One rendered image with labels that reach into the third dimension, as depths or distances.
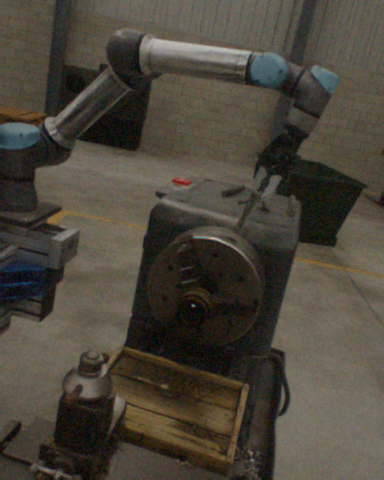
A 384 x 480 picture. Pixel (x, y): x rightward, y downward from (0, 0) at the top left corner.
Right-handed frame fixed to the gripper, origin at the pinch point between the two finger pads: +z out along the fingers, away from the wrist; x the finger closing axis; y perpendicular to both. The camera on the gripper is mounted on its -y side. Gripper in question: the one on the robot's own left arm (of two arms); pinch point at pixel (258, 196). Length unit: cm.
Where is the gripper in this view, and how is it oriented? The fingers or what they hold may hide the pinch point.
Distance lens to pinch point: 136.5
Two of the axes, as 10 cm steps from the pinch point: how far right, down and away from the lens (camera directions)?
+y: 4.3, -1.2, 8.9
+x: -8.0, -5.1, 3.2
